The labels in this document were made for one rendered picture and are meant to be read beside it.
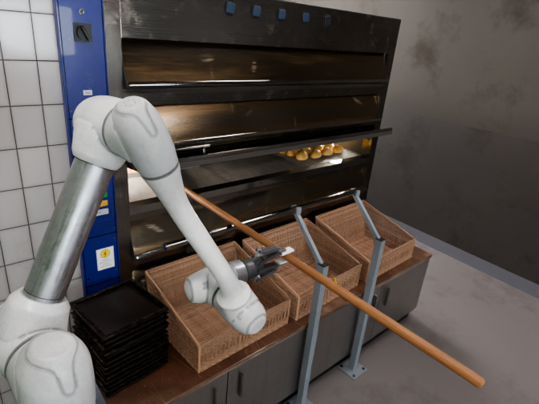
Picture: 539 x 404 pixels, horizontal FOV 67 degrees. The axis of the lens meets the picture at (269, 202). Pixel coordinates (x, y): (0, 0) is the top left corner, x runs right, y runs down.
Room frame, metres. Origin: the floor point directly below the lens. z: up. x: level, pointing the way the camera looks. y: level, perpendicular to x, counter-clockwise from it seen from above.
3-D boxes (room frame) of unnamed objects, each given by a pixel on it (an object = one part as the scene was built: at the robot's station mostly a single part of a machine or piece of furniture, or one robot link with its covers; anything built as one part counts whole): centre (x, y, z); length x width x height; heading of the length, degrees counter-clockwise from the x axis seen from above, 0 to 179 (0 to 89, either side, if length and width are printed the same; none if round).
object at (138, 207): (2.29, -0.01, 1.16); 1.80 x 0.06 x 0.04; 133
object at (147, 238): (2.27, -0.03, 1.02); 1.79 x 0.11 x 0.19; 133
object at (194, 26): (2.29, -0.01, 2.00); 1.80 x 0.08 x 0.21; 133
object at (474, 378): (1.42, 0.00, 1.20); 1.71 x 0.03 x 0.03; 43
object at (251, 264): (1.23, 0.04, 1.20); 0.09 x 0.07 x 0.08; 133
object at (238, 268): (1.18, 0.09, 1.20); 0.09 x 0.06 x 0.09; 43
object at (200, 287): (1.10, 0.16, 1.20); 0.16 x 0.13 x 0.11; 133
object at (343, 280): (2.09, -0.22, 0.72); 0.56 x 0.49 x 0.28; 135
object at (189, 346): (1.68, 0.20, 0.72); 0.56 x 0.49 x 0.28; 135
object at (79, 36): (1.51, 0.70, 1.92); 0.06 x 0.04 x 0.11; 133
